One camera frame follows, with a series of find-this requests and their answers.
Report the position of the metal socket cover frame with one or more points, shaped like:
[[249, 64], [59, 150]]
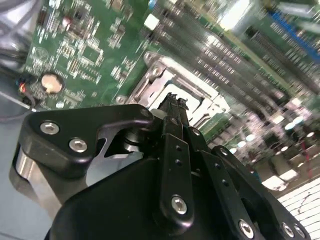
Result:
[[160, 87]]

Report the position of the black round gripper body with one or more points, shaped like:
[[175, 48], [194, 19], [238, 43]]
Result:
[[112, 212]]

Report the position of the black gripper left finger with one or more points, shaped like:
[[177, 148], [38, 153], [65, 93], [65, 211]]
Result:
[[62, 130]]

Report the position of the square silver CPU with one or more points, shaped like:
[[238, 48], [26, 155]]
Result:
[[195, 102]]

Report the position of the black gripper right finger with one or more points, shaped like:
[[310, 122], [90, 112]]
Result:
[[220, 180]]

